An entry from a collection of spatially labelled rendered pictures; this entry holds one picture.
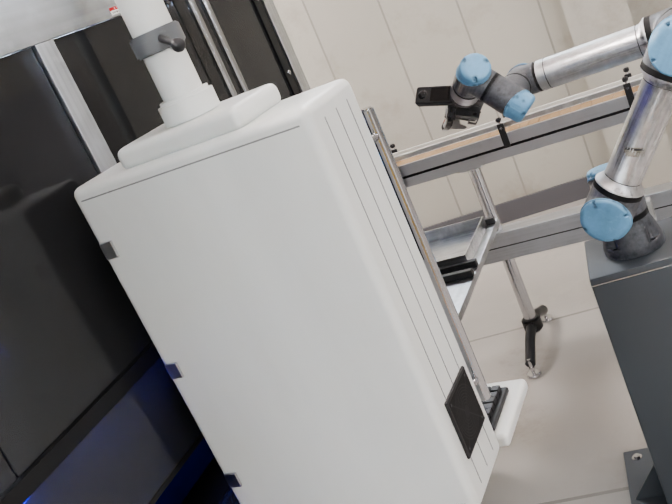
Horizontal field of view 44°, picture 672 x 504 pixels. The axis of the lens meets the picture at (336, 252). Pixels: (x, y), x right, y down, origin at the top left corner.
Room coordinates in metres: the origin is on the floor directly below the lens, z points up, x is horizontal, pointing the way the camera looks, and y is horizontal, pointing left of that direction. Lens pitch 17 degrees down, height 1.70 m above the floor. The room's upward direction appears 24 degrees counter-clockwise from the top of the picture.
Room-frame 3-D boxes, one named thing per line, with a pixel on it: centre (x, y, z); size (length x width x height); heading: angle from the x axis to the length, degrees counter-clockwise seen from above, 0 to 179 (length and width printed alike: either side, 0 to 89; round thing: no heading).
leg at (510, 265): (3.14, -0.62, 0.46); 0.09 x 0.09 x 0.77; 62
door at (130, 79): (1.90, 0.22, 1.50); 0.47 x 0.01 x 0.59; 152
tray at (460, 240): (2.27, -0.22, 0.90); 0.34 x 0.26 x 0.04; 61
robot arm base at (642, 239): (1.96, -0.70, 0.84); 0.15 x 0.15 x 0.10
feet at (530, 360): (3.14, -0.62, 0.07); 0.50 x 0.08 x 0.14; 152
